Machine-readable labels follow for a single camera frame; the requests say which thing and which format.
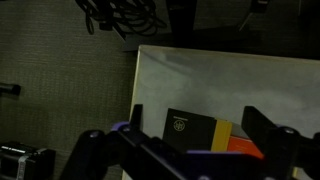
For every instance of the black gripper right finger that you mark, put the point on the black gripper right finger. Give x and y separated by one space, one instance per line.
283 150

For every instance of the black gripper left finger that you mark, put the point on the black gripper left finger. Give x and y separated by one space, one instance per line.
100 150

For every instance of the orange book yellow spine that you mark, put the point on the orange book yellow spine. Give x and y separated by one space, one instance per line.
245 147

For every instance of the black box device silver bands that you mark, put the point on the black box device silver bands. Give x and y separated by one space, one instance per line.
30 163

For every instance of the grey top coffee table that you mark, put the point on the grey top coffee table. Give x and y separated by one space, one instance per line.
233 83

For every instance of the black metal bar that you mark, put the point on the black metal bar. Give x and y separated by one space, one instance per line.
10 89

